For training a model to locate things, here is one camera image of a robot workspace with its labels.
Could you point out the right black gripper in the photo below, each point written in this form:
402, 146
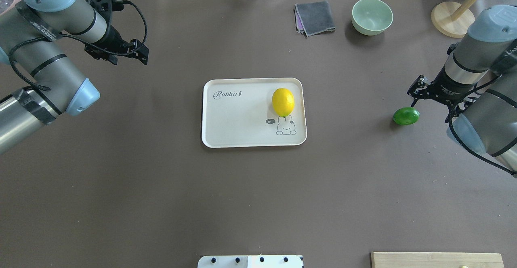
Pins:
447, 85

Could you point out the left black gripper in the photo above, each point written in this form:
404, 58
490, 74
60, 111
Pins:
112, 38

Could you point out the yellow lemon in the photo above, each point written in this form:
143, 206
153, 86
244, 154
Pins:
283, 102

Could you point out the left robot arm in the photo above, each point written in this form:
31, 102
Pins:
29, 34

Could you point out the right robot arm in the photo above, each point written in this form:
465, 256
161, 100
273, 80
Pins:
478, 85

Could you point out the cream rabbit tray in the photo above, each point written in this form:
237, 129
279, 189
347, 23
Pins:
239, 113

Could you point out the green lime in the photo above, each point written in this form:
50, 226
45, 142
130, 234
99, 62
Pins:
406, 116

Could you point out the wooden mug tree stand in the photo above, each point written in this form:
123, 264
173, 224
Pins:
452, 18

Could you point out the mint green bowl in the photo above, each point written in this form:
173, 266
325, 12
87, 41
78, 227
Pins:
371, 17

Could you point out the grey folded cloth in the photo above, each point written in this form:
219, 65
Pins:
314, 18

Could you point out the wooden cutting board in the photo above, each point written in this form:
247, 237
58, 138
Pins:
436, 260

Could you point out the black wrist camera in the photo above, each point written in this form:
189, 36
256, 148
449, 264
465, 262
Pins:
106, 7

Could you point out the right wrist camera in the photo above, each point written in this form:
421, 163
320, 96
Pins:
451, 48

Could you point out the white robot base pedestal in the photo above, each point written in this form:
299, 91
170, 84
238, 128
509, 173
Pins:
251, 261

